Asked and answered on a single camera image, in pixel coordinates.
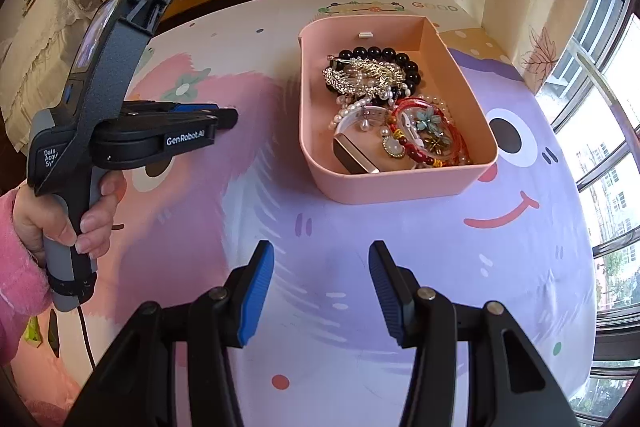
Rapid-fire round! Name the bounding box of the person's left hand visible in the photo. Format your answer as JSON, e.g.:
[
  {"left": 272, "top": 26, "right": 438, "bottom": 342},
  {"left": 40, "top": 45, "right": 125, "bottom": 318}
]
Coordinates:
[{"left": 13, "top": 171, "right": 127, "bottom": 265}]

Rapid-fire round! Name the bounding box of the white pearl bracelet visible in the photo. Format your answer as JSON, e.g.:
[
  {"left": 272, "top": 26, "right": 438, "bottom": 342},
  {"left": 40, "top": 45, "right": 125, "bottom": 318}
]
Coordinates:
[{"left": 327, "top": 92, "right": 452, "bottom": 132}]

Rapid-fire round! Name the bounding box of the pink band smart watch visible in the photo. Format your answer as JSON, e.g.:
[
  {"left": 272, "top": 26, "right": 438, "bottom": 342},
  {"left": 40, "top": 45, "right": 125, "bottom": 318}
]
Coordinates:
[{"left": 332, "top": 104, "right": 390, "bottom": 174}]

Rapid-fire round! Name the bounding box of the black bead bracelet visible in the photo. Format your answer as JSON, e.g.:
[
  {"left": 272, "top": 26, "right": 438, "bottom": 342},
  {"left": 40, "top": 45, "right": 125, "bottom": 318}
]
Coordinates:
[{"left": 326, "top": 45, "right": 422, "bottom": 101}]

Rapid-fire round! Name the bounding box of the silver rhinestone bracelet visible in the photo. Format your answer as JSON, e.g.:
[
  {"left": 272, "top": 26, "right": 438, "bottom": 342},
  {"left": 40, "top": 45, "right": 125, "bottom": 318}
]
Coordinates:
[{"left": 322, "top": 57, "right": 407, "bottom": 100}]

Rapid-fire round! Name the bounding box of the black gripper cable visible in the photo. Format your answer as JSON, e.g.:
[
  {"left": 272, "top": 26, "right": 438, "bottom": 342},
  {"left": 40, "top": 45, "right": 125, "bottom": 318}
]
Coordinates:
[{"left": 75, "top": 303, "right": 98, "bottom": 370}]

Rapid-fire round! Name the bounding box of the green wrapper on floor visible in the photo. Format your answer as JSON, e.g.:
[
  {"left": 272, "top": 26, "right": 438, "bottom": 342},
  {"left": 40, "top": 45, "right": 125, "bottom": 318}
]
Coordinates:
[{"left": 23, "top": 317, "right": 43, "bottom": 348}]

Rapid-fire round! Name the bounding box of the pink plastic storage box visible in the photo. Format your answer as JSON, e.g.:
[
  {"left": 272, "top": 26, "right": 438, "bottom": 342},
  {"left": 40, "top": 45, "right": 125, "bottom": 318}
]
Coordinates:
[{"left": 299, "top": 14, "right": 498, "bottom": 204}]

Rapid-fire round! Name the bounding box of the cartoon printed bed sheet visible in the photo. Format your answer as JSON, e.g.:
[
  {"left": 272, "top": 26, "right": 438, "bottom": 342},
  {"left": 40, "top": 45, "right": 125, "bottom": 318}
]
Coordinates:
[{"left": 58, "top": 0, "right": 596, "bottom": 426}]

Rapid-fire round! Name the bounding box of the red string bracelet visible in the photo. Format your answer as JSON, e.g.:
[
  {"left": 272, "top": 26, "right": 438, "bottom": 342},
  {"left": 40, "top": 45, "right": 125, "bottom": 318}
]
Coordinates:
[{"left": 388, "top": 96, "right": 472, "bottom": 169}]

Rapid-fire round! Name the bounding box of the pink fuzzy sleeve forearm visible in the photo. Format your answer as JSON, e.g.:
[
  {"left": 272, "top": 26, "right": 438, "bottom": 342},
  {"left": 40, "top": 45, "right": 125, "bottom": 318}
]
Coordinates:
[{"left": 0, "top": 188, "right": 51, "bottom": 365}]

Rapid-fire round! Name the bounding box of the beige ruffled cloth cover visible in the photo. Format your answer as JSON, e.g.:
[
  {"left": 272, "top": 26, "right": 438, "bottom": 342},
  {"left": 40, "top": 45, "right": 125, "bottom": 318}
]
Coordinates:
[{"left": 1, "top": 0, "right": 101, "bottom": 153}]

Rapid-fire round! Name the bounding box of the window with metal frame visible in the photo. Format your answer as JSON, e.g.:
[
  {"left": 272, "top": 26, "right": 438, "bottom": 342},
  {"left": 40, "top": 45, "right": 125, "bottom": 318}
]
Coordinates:
[{"left": 528, "top": 0, "right": 639, "bottom": 426}]

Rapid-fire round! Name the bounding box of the green flower earring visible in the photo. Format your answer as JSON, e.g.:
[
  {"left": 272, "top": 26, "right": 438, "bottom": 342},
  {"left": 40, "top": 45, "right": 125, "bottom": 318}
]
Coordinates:
[
  {"left": 423, "top": 134, "right": 458, "bottom": 156},
  {"left": 414, "top": 107, "right": 444, "bottom": 136}
]

